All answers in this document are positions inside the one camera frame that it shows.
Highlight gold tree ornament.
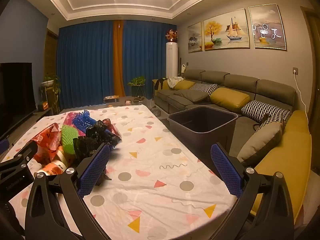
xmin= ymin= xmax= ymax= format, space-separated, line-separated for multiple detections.
xmin=165 ymin=29 xmax=179 ymax=43

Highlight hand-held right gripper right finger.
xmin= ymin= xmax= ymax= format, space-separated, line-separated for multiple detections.
xmin=211 ymin=142 xmax=295 ymax=240

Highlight sailboat and tree painting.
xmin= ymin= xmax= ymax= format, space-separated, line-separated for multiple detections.
xmin=203 ymin=9 xmax=250 ymax=51

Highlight small yellow cushion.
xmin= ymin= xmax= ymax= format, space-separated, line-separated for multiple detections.
xmin=174 ymin=80 xmax=196 ymax=91

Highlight grey television stand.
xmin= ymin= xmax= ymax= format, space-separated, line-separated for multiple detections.
xmin=0 ymin=106 xmax=54 ymax=142

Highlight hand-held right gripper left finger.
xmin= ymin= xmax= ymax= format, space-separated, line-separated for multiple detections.
xmin=25 ymin=144 xmax=113 ymax=240

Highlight black plastic bag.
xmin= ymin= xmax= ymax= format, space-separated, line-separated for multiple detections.
xmin=73 ymin=119 xmax=122 ymax=166

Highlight grey sectional sofa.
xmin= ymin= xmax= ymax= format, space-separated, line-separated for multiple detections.
xmin=152 ymin=69 xmax=313 ymax=227

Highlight white standing air conditioner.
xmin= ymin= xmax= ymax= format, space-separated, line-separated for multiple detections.
xmin=165 ymin=42 xmax=179 ymax=78

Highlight small black white patterned cushion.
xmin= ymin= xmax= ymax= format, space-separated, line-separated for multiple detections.
xmin=190 ymin=83 xmax=218 ymax=96

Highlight grey plastic bin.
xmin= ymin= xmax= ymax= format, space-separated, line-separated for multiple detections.
xmin=167 ymin=106 xmax=239 ymax=151

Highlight white orange paper cup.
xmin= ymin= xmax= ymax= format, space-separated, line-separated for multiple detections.
xmin=34 ymin=161 xmax=68 ymax=180

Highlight patterned white tablecloth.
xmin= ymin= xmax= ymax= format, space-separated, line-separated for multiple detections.
xmin=0 ymin=104 xmax=238 ymax=240

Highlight flat grey cushion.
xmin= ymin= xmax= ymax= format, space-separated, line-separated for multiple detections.
xmin=178 ymin=89 xmax=209 ymax=103

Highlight small landscape painting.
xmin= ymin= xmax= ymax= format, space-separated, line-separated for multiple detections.
xmin=187 ymin=22 xmax=202 ymax=53

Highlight wooden wall panel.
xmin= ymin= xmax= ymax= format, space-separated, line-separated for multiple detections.
xmin=44 ymin=28 xmax=60 ymax=81

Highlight large grey cushion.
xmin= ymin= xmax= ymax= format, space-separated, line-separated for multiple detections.
xmin=236 ymin=122 xmax=284 ymax=163

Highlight large yellow cushion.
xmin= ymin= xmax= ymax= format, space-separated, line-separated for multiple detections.
xmin=209 ymin=87 xmax=251 ymax=113

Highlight white cloth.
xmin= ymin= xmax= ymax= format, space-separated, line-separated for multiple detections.
xmin=167 ymin=76 xmax=185 ymax=88

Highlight white charging cable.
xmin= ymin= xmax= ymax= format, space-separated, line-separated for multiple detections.
xmin=294 ymin=73 xmax=311 ymax=122

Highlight pink hair roller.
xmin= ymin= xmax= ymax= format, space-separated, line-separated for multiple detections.
xmin=63 ymin=111 xmax=87 ymax=131

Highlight red printed paper cup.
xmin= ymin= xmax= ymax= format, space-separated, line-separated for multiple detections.
xmin=54 ymin=147 xmax=75 ymax=166

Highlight red plastic wrapper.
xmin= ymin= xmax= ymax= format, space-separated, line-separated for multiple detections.
xmin=102 ymin=118 xmax=120 ymax=136

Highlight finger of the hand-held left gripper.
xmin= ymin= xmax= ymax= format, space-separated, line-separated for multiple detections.
xmin=0 ymin=138 xmax=10 ymax=155
xmin=0 ymin=141 xmax=38 ymax=178

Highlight leafy plant in dark pot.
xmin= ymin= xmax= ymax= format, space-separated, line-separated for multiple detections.
xmin=127 ymin=76 xmax=147 ymax=97

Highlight blue hair roller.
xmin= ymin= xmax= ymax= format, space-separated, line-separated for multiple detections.
xmin=74 ymin=109 xmax=118 ymax=148

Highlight orange curtain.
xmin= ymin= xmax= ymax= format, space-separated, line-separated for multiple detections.
xmin=113 ymin=20 xmax=126 ymax=98

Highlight large black white patterned cushion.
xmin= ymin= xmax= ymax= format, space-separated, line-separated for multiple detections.
xmin=241 ymin=100 xmax=292 ymax=124

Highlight trailing potted plant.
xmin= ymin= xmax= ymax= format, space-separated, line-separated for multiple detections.
xmin=40 ymin=73 xmax=62 ymax=96

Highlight blue curtain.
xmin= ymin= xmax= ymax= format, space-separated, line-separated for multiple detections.
xmin=122 ymin=20 xmax=178 ymax=101
xmin=57 ymin=20 xmax=116 ymax=108

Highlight metal plant stand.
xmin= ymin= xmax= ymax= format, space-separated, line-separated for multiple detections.
xmin=41 ymin=85 xmax=61 ymax=114

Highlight small low stool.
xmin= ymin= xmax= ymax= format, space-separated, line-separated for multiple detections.
xmin=103 ymin=95 xmax=120 ymax=105

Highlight wooden door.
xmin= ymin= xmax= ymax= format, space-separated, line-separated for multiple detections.
xmin=300 ymin=5 xmax=320 ymax=98

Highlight grey abstract painting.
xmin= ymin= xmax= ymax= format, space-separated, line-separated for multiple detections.
xmin=248 ymin=4 xmax=287 ymax=51

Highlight red plastic bag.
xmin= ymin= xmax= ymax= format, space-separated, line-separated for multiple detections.
xmin=32 ymin=122 xmax=63 ymax=166

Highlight black television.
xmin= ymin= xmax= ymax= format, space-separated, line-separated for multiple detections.
xmin=0 ymin=62 xmax=33 ymax=138

